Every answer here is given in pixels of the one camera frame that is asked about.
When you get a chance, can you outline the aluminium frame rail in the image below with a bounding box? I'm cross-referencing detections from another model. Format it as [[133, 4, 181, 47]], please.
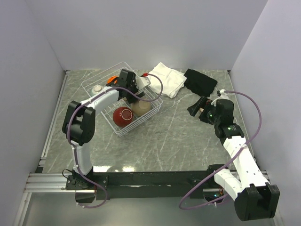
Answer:
[[14, 69, 71, 226]]

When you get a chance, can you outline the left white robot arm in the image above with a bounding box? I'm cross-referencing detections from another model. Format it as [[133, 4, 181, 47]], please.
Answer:
[[62, 69, 151, 189]]

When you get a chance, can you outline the tan floral bowl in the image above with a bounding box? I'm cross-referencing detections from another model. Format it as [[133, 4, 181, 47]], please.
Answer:
[[131, 100, 151, 117]]

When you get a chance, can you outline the purple cable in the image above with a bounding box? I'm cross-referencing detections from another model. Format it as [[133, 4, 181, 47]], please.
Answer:
[[178, 90, 262, 210], [67, 73, 163, 209]]

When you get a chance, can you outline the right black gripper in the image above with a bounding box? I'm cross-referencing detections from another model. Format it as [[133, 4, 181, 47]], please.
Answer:
[[187, 96, 220, 125]]

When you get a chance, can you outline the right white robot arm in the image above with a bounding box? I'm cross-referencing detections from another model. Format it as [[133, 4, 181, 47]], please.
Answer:
[[188, 97, 280, 221]]

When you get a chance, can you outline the pale green ceramic bowl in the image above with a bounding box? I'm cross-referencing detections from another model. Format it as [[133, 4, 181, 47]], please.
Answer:
[[90, 85, 103, 96]]

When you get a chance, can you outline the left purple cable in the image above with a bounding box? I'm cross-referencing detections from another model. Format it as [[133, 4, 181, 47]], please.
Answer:
[[67, 73, 163, 209]]

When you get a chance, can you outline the red ceramic bowl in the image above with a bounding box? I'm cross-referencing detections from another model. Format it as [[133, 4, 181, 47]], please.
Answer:
[[113, 107, 134, 128]]

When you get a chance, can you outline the black folded cloth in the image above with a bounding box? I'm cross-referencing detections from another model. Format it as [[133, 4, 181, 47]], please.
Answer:
[[184, 69, 218, 97]]

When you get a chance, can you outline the white wire dish rack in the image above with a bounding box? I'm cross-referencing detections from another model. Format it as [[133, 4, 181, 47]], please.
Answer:
[[81, 62, 163, 136]]

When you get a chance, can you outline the orange ceramic bowl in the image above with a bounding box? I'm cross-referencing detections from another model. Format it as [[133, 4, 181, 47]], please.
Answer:
[[107, 76, 119, 86]]

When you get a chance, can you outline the white folded cloth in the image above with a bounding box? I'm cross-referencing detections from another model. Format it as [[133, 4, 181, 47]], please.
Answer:
[[149, 62, 187, 98]]

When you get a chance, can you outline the black base beam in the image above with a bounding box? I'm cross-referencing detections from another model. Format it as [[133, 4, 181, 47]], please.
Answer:
[[65, 171, 209, 203]]

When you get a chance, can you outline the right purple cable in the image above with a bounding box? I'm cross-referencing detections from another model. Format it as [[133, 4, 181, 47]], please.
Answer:
[[178, 90, 262, 210]]

